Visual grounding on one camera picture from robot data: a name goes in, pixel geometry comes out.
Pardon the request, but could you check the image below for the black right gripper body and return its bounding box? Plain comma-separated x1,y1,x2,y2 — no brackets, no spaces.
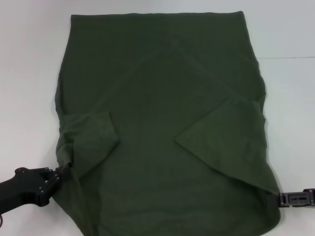
303,187,315,207

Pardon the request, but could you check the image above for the dark green shirt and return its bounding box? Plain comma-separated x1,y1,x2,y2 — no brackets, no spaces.
53,11,283,236

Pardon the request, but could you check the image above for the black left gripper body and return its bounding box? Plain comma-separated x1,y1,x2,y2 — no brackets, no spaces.
0,166,50,215

